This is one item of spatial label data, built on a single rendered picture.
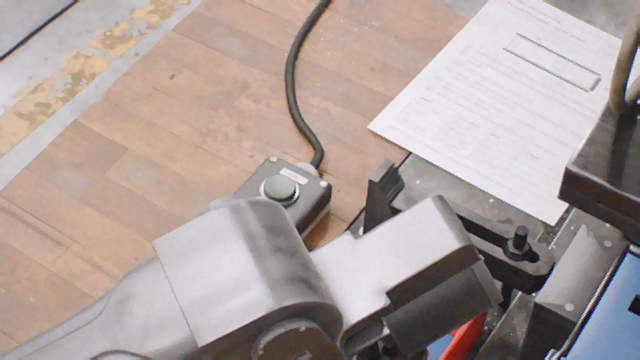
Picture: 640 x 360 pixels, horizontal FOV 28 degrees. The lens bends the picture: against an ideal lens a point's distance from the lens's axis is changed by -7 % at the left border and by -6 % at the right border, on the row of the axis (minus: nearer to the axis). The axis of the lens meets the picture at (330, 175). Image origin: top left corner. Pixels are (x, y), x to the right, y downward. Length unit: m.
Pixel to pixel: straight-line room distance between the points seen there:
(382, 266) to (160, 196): 0.60
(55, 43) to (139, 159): 1.53
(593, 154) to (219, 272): 0.43
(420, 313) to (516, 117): 0.69
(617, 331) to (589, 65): 0.43
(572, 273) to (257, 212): 0.51
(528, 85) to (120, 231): 0.45
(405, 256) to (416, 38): 0.77
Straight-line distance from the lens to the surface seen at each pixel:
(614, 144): 0.98
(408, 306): 0.66
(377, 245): 0.66
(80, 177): 1.26
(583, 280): 1.09
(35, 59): 2.75
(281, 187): 1.19
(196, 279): 0.61
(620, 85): 0.93
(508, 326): 1.16
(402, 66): 1.37
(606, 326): 1.06
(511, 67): 1.39
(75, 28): 2.81
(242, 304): 0.59
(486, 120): 1.32
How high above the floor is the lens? 1.81
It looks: 47 degrees down
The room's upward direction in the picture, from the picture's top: 5 degrees clockwise
